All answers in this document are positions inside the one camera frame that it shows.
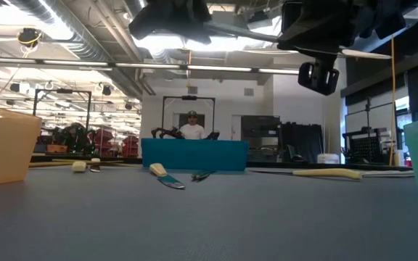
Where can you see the black background robot arm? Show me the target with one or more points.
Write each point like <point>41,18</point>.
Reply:
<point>213,136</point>
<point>165,133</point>

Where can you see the long ceiling light bar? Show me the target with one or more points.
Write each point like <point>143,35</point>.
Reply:
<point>151,66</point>

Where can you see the black stand pole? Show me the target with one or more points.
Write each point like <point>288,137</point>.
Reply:
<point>368,108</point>

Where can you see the black cabinet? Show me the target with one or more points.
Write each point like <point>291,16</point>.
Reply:
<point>260,127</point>

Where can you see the black curtain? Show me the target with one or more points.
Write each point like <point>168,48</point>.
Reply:
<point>303,141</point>

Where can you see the person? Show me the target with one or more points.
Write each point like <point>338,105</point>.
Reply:
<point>193,131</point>

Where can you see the white bucket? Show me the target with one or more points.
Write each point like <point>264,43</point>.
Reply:
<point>328,158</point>

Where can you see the black pegboard cart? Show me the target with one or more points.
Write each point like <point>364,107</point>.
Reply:
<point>366,148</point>

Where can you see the blue plastic bin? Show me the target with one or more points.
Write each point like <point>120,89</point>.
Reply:
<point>194,154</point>

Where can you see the red storage bins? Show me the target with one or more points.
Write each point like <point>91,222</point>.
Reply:
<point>103,139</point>

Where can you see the orange crate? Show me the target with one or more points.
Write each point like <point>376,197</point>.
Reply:
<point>56,148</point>

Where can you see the orange plastic bin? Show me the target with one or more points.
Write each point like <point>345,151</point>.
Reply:
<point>6,145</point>

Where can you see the grey-blue table mat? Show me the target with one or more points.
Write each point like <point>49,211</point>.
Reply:
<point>209,224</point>

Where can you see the black rig frame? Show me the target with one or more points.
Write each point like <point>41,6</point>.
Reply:
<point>189,98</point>
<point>64,91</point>

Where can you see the silver ribbed air duct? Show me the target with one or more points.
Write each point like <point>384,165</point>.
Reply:
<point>85,47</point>

